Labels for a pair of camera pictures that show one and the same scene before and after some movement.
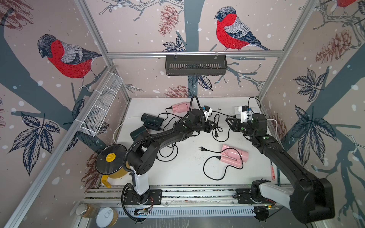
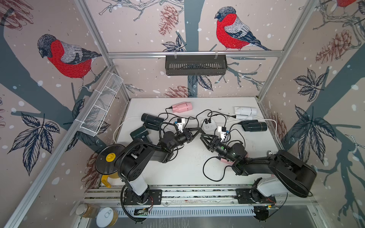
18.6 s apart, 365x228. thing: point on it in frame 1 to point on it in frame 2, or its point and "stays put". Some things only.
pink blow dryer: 180,108 stays put
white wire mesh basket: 101,104 stays put
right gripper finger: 235,126 to 210,148
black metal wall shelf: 196,65 stays put
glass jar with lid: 88,210 stays put
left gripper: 208,127 to 195,135
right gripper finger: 232,122 to 214,137
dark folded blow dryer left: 152,122 stays put
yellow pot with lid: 109,162 stays put
